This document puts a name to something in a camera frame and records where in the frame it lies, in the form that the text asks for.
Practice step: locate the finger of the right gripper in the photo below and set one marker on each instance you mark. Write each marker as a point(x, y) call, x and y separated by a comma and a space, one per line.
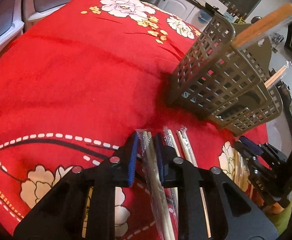
point(264, 158)

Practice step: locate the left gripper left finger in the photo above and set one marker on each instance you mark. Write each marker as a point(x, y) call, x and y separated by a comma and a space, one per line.
point(81, 205)

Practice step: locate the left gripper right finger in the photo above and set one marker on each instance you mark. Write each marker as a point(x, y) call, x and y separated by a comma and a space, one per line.
point(232, 214)

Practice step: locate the olive plastic utensil basket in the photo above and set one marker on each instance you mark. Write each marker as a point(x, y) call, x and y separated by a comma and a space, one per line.
point(231, 90)

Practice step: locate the chopsticks basket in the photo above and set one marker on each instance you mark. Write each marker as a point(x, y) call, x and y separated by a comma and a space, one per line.
point(277, 76)

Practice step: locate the white kitchen cabinets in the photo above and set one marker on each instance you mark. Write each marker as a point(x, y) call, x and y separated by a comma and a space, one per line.
point(190, 11)

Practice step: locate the red floral tablecloth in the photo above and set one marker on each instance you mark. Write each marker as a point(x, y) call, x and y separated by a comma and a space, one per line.
point(75, 86)

